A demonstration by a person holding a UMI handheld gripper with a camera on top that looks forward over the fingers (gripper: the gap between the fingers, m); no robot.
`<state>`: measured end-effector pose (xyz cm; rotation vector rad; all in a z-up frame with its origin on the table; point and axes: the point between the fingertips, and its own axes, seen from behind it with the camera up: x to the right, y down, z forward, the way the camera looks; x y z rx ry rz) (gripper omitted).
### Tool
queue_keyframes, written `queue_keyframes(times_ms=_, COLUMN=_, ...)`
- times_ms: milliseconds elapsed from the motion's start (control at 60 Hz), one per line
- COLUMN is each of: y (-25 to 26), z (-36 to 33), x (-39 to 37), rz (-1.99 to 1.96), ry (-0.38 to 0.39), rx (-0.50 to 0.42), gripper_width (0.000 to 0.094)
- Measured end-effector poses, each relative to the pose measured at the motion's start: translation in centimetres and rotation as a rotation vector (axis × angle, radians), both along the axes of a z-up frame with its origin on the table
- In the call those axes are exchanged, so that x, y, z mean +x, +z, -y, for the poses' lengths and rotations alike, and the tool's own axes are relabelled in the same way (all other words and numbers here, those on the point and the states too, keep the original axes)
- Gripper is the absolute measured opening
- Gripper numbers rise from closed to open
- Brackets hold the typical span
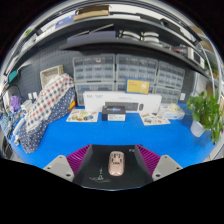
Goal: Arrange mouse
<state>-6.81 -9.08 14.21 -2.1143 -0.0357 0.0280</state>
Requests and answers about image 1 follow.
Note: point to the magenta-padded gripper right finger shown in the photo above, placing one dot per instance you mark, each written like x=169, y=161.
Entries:
x=166, y=166

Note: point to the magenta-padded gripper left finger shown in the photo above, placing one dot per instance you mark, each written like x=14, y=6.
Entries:
x=60, y=166

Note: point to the navy polka dot cloth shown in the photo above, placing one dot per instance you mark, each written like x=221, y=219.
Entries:
x=33, y=136

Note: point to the printed picture sheet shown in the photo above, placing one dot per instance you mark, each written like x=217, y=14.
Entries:
x=81, y=115
x=154, y=119

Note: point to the clear plastic package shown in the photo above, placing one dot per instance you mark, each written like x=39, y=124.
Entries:
x=173, y=111

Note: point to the white power strip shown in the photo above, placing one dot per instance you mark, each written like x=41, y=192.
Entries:
x=19, y=127

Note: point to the potted green plant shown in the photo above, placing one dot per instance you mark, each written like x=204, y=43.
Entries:
x=206, y=113

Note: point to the small white device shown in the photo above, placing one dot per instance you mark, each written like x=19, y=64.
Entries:
x=26, y=106

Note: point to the white keyboard box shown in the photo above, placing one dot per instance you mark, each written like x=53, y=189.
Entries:
x=95, y=100

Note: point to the small black box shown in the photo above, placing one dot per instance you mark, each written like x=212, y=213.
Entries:
x=113, y=113

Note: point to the purple object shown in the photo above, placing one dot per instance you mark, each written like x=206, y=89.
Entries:
x=15, y=103

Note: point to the yellow and blue box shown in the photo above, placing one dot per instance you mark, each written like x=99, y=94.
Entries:
x=137, y=86

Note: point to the clear plastic drawer cabinet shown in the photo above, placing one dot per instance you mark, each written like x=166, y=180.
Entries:
x=95, y=70
x=170, y=76
x=136, y=68

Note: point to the teal pegboard bin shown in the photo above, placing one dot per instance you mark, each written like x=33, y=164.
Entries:
x=13, y=76

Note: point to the dark wall shelf unit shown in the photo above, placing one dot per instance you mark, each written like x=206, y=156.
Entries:
x=110, y=38

